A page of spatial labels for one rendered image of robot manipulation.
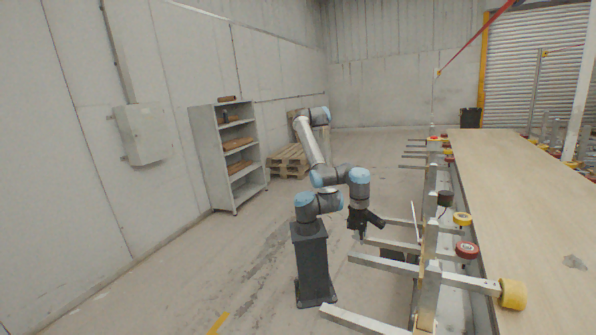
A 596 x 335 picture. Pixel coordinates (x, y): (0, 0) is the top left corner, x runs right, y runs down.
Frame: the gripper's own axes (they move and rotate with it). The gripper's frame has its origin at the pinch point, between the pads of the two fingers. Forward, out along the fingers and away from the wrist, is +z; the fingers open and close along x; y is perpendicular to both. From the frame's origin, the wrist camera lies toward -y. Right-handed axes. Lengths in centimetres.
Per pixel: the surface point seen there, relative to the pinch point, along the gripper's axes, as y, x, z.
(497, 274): -50, 13, -9
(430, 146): -25, -51, -36
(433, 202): -27.6, -2.2, -25.5
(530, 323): -54, 30, -9
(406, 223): -16.9, -23.6, -0.8
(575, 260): -75, -1, -11
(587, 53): -120, -135, -86
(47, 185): 237, 61, -22
